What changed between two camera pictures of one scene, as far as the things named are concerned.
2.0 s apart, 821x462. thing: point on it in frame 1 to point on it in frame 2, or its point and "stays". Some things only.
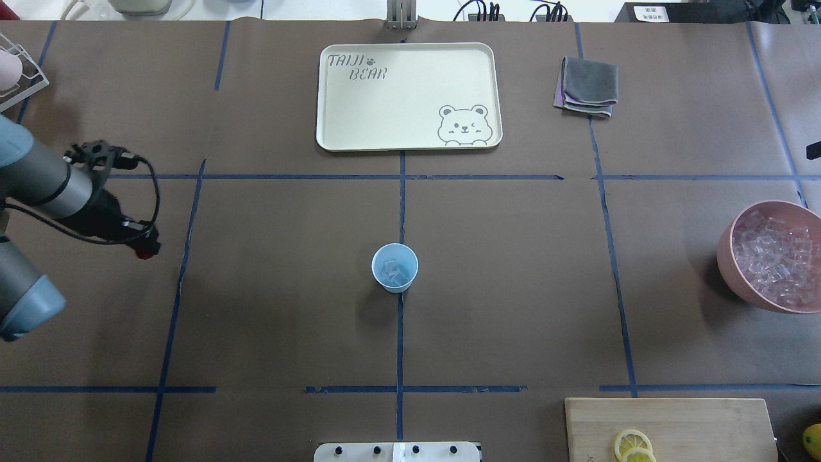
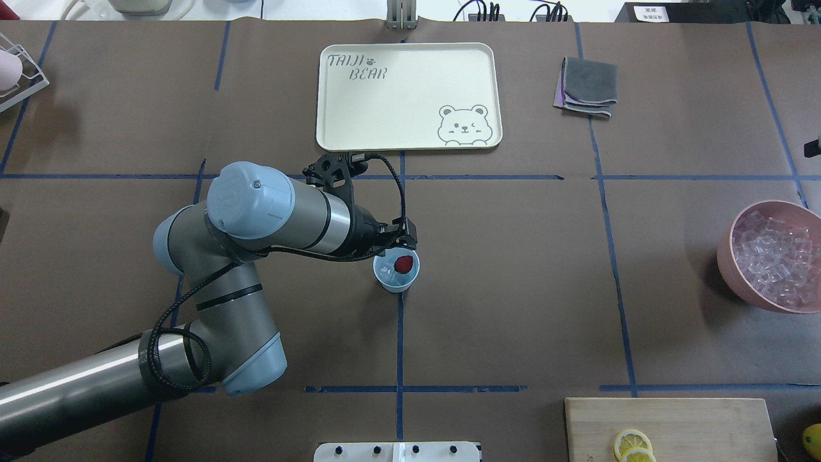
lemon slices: [634, 446] stays
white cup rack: [32, 79] stays
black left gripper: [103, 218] to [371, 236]
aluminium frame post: [401, 15] stays
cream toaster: [141, 7] stays
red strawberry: [143, 255] to [403, 264]
